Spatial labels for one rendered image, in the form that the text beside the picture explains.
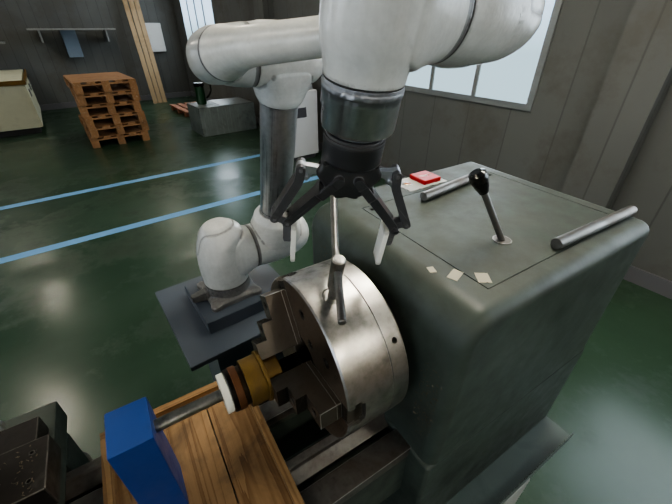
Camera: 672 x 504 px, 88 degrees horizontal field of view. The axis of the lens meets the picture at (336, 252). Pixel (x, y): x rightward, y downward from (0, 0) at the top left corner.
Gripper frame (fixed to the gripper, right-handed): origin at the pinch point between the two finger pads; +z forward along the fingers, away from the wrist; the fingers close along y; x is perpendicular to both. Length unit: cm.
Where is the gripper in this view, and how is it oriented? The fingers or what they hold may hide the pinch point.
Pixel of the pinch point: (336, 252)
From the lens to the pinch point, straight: 54.9
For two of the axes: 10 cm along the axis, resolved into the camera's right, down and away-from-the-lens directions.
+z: -1.2, 7.2, 6.9
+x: 0.6, 7.0, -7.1
